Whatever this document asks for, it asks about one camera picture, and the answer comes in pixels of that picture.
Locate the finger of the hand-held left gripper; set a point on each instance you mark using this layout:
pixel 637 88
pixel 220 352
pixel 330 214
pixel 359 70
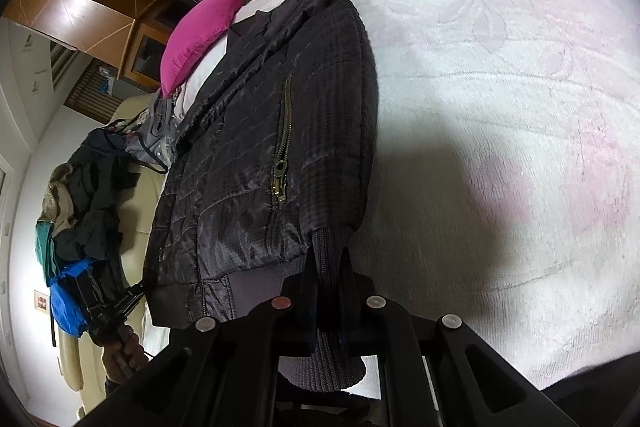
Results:
pixel 131 297

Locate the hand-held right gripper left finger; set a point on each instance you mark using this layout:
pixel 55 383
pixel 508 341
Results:
pixel 310 307

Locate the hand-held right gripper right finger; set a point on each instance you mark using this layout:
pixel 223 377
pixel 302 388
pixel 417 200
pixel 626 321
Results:
pixel 350 307

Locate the black quilted jacket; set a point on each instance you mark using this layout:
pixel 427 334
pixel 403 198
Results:
pixel 250 157

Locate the pile of black clothes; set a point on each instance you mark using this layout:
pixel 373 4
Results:
pixel 95 207

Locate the person's left hand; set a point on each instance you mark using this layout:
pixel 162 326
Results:
pixel 125 357

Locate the beige sofa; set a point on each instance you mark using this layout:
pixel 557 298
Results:
pixel 137 227

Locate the teal garment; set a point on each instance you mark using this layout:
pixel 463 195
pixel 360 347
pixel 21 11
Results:
pixel 45 247

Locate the brown fleece garment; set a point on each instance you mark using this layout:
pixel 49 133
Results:
pixel 57 192

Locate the grey garment in plastic bag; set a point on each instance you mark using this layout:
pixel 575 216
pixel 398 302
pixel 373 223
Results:
pixel 155 127

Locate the brown wooden door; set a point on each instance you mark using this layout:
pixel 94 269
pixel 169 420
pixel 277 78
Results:
pixel 90 92

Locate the wooden glass-door cabinet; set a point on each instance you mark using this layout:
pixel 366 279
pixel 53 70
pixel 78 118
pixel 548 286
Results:
pixel 150 32

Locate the pink pillow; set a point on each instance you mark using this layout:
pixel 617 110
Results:
pixel 200 32

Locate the small wall picture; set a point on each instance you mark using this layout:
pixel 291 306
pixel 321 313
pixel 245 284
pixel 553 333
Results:
pixel 42 300

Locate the slatted wall vent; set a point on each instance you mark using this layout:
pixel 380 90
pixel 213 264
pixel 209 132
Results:
pixel 61 64

